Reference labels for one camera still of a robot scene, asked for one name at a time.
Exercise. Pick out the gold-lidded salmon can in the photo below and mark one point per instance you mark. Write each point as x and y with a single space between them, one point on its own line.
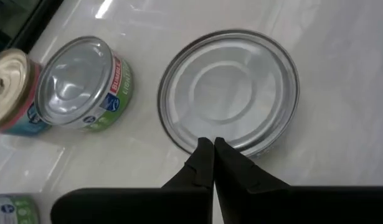
10 77

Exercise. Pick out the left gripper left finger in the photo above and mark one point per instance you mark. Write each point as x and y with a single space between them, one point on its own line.
178 205

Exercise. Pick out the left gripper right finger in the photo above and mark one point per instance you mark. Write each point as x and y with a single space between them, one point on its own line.
272 205

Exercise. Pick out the black metal table frame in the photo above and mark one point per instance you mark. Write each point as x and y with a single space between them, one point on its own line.
35 23

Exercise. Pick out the silver-lidded tuna can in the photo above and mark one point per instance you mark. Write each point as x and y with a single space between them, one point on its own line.
228 87
76 81
20 211

